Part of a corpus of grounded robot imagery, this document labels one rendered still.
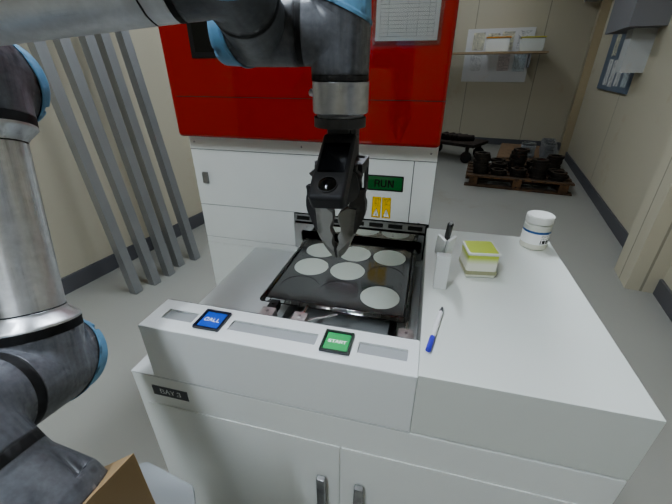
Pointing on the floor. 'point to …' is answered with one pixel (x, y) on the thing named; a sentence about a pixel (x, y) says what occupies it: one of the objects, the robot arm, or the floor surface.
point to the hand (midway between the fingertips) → (336, 251)
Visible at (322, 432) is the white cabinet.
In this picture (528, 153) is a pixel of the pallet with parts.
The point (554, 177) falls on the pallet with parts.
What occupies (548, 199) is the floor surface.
